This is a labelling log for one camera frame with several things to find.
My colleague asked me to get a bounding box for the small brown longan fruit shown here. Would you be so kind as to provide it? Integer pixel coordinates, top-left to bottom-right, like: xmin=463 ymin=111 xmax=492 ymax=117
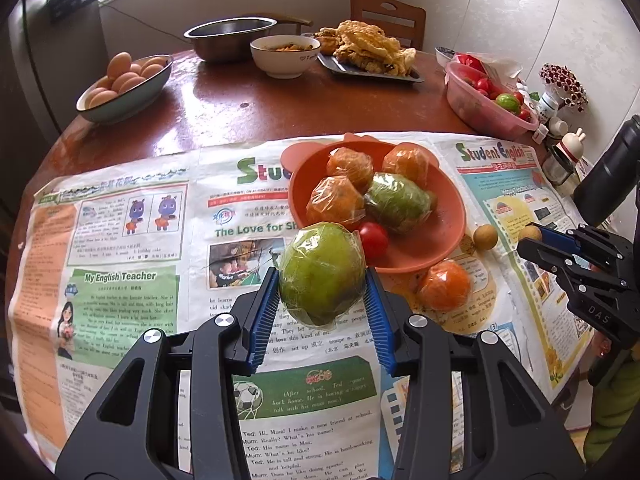
xmin=518 ymin=223 xmax=542 ymax=242
xmin=426 ymin=190 xmax=438 ymax=210
xmin=472 ymin=224 xmax=498 ymax=252

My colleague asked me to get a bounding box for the peeled orange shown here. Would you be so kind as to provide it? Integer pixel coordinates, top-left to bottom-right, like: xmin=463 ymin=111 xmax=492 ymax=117
xmin=306 ymin=176 xmax=366 ymax=226
xmin=326 ymin=148 xmax=374 ymax=194
xmin=382 ymin=144 xmax=430 ymax=190
xmin=416 ymin=259 xmax=472 ymax=312

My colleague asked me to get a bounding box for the orange plastic plate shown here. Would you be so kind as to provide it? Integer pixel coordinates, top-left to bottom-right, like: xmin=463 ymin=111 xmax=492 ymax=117
xmin=281 ymin=133 xmax=466 ymax=274

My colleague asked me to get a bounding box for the large green citrus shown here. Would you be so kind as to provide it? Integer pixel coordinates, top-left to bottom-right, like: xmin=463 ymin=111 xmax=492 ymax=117
xmin=363 ymin=172 xmax=432 ymax=234

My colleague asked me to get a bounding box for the red cherry tomato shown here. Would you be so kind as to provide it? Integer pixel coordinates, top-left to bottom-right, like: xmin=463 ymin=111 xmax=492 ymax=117
xmin=358 ymin=221 xmax=390 ymax=262

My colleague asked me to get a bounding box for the small green citrus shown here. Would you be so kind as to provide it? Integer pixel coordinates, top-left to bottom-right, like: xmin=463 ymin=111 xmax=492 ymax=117
xmin=279 ymin=222 xmax=366 ymax=327

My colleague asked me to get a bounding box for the green sleeve forearm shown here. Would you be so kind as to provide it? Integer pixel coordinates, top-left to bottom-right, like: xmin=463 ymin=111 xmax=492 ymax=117
xmin=584 ymin=344 xmax=639 ymax=466

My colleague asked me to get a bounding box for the right hand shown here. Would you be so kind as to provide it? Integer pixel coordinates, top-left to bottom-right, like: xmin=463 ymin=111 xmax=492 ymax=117
xmin=591 ymin=332 xmax=640 ymax=362

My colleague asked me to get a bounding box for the black bottle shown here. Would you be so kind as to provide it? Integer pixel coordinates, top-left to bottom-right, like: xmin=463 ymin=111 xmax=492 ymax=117
xmin=573 ymin=114 xmax=640 ymax=226

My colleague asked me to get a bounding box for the Student English newspaper sheet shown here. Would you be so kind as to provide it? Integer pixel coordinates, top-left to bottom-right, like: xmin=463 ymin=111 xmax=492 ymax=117
xmin=432 ymin=134 xmax=592 ymax=401

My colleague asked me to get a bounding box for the white medicine bottle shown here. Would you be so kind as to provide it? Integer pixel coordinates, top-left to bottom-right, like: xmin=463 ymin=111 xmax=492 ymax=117
xmin=537 ymin=91 xmax=560 ymax=126

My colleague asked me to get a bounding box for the pink basin with tomatoes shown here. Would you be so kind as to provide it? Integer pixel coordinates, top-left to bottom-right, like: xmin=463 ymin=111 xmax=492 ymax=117
xmin=445 ymin=62 xmax=539 ymax=141

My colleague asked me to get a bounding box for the left newspaper sheet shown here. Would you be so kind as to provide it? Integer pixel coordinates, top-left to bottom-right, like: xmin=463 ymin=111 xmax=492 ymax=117
xmin=9 ymin=141 xmax=407 ymax=479

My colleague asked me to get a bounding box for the white plastic bag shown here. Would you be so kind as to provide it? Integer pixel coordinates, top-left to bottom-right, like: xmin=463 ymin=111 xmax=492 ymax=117
xmin=454 ymin=52 xmax=523 ymax=90

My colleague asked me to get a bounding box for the wooden chair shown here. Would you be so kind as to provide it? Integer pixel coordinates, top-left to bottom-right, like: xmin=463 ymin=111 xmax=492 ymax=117
xmin=350 ymin=0 xmax=427 ymax=50

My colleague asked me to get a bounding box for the tray of fried food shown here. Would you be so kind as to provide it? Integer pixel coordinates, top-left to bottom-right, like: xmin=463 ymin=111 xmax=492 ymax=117
xmin=311 ymin=20 xmax=423 ymax=82

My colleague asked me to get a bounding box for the white ceramic bowl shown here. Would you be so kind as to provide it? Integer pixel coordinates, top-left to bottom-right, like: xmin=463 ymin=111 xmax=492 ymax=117
xmin=250 ymin=35 xmax=321 ymax=79

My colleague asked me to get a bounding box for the bowl of eggs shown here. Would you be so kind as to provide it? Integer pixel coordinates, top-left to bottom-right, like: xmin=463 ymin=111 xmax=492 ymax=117
xmin=76 ymin=51 xmax=174 ymax=125

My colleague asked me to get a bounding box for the stainless steel bowl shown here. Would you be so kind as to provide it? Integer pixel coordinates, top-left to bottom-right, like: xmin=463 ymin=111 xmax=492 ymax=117
xmin=183 ymin=16 xmax=278 ymax=64

